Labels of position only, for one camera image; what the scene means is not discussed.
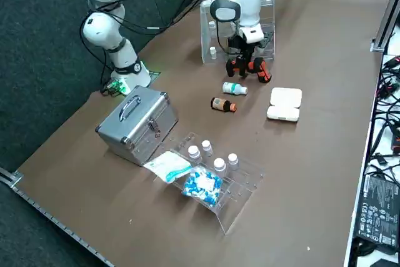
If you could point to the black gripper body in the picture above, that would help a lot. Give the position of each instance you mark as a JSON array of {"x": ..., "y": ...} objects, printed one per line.
[{"x": 251, "y": 47}]

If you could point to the orange black barcode scanner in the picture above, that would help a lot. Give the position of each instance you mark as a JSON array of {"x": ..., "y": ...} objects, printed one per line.
[{"x": 263, "y": 73}]

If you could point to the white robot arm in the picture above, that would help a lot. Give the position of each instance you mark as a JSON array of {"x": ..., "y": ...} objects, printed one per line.
[{"x": 103, "y": 29}]

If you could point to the white medicine bottle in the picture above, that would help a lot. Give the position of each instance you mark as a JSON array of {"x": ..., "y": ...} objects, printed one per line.
[{"x": 232, "y": 87}]

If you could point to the brown medicine bottle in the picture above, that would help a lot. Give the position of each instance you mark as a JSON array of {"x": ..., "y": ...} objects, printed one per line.
[{"x": 220, "y": 103}]

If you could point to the small clear bottle white cap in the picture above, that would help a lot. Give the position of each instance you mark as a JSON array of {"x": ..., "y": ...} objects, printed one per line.
[
  {"x": 212, "y": 24},
  {"x": 213, "y": 51}
]

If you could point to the clear stepped acrylic shelf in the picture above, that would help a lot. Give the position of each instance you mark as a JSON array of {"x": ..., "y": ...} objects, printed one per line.
[{"x": 206, "y": 29}]

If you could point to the white open pill box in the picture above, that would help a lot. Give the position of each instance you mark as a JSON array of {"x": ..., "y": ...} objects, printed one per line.
[{"x": 284, "y": 104}]

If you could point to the white capped pill bottle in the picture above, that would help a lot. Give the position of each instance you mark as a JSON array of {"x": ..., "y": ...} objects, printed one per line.
[
  {"x": 207, "y": 146},
  {"x": 218, "y": 165},
  {"x": 193, "y": 151},
  {"x": 232, "y": 159}
]

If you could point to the white face mask packet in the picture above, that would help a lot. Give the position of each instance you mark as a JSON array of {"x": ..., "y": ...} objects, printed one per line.
[{"x": 168, "y": 164}]

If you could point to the aluminium carry case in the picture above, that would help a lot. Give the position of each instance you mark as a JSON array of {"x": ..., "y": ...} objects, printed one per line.
[{"x": 134, "y": 135}]

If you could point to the blue white capsule bag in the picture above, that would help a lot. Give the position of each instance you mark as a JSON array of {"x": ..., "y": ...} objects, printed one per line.
[{"x": 200, "y": 185}]

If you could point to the clear acrylic divided organizer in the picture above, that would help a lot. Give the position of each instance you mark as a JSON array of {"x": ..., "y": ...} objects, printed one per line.
[{"x": 240, "y": 192}]

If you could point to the black labelled power adapter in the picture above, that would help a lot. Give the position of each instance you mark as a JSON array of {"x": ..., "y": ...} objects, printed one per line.
[{"x": 378, "y": 210}]

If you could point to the aluminium arm base plate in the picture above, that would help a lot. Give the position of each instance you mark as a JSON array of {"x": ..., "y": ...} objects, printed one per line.
[{"x": 154, "y": 74}]

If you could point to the aluminium camera post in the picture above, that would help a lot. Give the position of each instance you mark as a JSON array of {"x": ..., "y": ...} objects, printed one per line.
[{"x": 383, "y": 29}]

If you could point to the aluminium table edge rail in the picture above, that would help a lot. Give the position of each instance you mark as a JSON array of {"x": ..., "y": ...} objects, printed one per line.
[{"x": 47, "y": 212}]

